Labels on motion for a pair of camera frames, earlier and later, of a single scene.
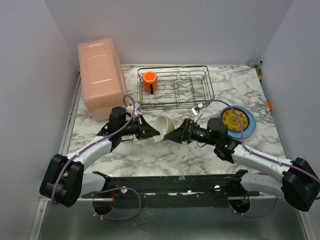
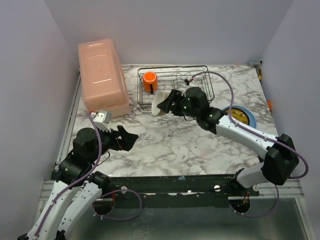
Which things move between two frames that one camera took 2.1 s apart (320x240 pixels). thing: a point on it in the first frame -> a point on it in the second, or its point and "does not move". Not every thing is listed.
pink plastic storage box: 105,81 does not move
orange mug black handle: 149,82 does not move
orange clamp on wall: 270,104 does not move
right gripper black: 186,130 -> 175,101
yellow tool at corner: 260,74 does not move
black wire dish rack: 178,87 does not move
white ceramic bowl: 164,125 -> 158,97
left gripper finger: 148,130 -> 127,140
